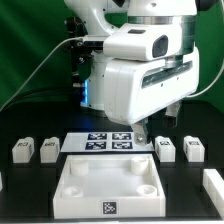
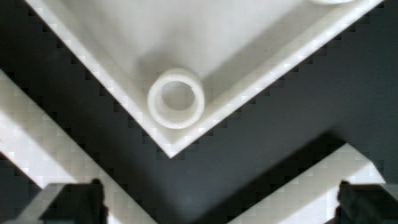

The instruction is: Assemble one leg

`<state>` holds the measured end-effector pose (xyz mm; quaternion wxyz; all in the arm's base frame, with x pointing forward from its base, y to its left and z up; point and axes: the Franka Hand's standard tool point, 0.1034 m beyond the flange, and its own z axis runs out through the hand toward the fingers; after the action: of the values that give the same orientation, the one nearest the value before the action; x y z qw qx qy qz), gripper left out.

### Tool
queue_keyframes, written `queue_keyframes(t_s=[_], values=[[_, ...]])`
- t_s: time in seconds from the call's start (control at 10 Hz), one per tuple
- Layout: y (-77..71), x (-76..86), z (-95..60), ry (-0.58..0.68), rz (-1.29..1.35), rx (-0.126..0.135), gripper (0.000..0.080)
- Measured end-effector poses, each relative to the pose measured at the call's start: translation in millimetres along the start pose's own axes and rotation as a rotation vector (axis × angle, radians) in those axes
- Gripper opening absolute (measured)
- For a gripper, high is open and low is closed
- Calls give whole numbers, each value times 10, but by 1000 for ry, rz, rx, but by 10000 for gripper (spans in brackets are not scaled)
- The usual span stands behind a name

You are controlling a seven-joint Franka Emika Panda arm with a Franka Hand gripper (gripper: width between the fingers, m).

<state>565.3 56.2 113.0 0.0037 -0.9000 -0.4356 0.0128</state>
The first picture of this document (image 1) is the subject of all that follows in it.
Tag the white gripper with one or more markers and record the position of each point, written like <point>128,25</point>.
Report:
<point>134,90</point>

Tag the white square tabletop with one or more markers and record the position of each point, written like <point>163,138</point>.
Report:
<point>109,186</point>

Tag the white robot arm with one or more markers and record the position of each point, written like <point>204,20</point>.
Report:
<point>102,18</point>

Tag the white sheet with tags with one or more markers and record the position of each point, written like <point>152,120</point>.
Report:
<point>102,142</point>

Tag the white obstacle block right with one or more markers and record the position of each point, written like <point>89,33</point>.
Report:
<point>214,186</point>

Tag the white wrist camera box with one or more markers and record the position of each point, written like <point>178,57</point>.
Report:
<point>143,42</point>

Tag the black camera on stand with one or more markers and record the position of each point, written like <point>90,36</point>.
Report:
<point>81,51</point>

